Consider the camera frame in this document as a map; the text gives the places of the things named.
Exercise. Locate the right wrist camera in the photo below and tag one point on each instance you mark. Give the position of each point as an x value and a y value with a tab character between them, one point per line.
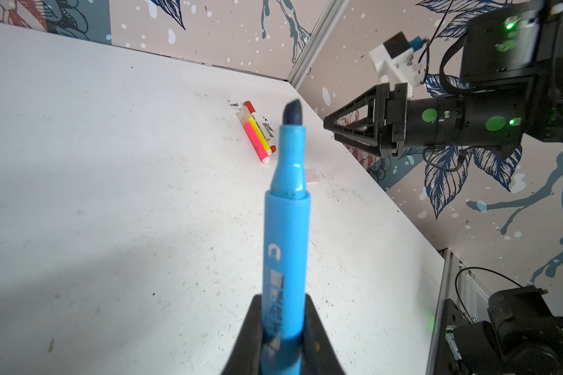
393	61

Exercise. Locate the blue highlighter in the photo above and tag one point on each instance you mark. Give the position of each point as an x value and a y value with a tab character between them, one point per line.
287	211

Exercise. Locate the pink highlighter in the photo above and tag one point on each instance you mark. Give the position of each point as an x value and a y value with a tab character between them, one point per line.
250	128

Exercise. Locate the yellow highlighter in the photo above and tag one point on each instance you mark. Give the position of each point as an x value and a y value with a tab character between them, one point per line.
257	130

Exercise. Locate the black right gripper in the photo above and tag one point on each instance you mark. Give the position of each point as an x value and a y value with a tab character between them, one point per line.
362	117

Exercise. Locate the white red whiteboard marker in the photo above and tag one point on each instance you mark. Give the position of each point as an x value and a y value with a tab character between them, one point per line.
264	127

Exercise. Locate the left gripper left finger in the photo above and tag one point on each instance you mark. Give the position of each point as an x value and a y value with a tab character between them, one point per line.
246	353

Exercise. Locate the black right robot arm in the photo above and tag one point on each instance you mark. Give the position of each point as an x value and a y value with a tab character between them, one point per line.
510	85

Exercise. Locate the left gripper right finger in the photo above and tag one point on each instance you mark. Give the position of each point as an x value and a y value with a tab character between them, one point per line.
319	356

